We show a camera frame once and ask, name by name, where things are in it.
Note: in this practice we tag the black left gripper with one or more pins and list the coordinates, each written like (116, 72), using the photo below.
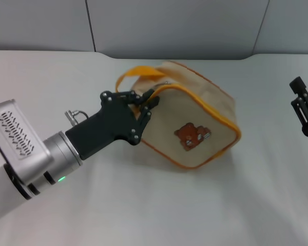
(113, 120)

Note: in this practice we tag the beige bear food bag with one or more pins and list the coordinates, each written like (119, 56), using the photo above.
(190, 120)

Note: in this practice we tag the silver vented wrist box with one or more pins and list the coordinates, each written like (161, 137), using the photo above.
(18, 135)

